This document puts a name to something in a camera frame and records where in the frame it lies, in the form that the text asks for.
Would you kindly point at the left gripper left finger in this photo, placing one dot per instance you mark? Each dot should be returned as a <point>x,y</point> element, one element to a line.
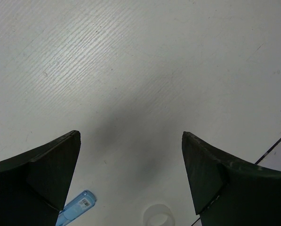
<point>34,185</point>

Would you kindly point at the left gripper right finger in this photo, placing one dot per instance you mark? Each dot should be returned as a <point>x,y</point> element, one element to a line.
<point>227,190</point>

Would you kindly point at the blue correction tape dispenser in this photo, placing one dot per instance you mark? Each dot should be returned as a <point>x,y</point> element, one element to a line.
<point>76,207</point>

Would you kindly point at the white tape roll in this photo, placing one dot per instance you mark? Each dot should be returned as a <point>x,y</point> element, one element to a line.
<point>158,215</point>

